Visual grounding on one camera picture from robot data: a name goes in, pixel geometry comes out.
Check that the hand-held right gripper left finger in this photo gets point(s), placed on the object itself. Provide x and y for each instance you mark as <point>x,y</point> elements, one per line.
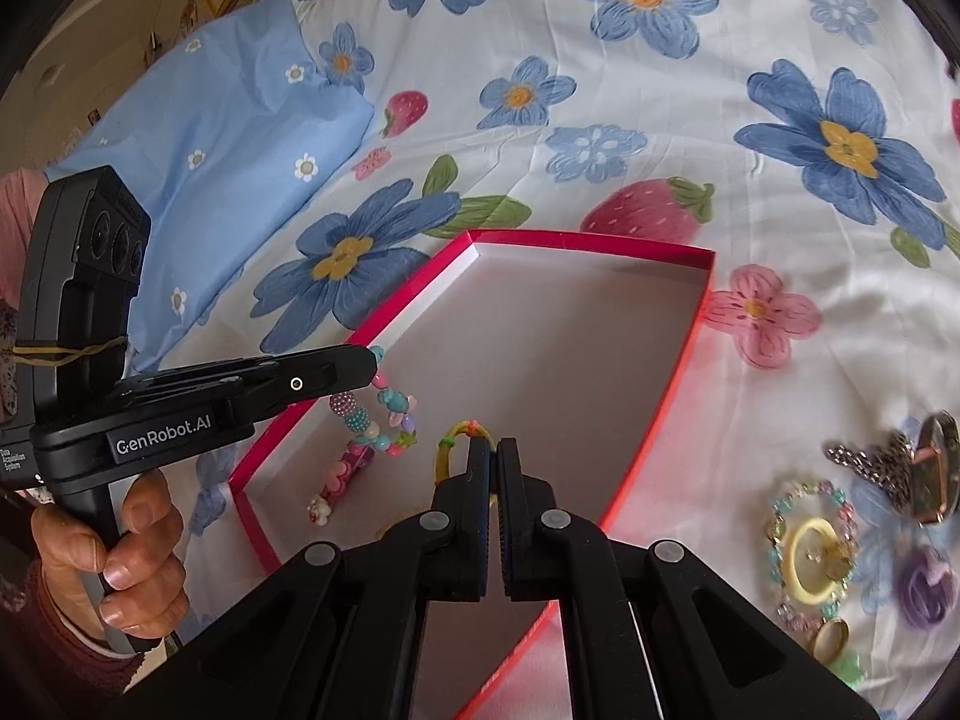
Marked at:
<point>484,495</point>

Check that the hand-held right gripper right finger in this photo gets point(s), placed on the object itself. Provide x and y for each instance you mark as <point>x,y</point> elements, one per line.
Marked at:
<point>506,495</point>

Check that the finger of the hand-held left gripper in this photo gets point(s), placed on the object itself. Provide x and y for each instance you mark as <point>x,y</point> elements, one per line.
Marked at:
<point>315,375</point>

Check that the pink flower hair clip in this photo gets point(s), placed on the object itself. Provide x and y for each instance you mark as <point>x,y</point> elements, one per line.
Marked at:
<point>345,476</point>

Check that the red cardboard box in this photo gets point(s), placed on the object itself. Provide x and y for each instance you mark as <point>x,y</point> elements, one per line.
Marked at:
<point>562,330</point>

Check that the yellow plastic bangle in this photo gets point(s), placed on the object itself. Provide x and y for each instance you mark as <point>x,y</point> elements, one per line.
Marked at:
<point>796,562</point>

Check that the person's left forearm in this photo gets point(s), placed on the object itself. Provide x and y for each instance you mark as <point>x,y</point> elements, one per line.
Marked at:
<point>67,675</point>

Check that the person's left hand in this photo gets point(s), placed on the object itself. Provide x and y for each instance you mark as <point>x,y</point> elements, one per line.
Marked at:
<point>142,532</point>

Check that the tan rubber band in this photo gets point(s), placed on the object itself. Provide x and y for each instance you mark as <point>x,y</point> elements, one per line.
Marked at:
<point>67,354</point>

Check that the light blue pillow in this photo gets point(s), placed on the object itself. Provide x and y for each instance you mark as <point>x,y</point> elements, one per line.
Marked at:
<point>225,165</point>

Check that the floral strawberry bedsheet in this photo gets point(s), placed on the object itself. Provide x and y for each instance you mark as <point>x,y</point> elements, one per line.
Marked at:
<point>600,127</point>

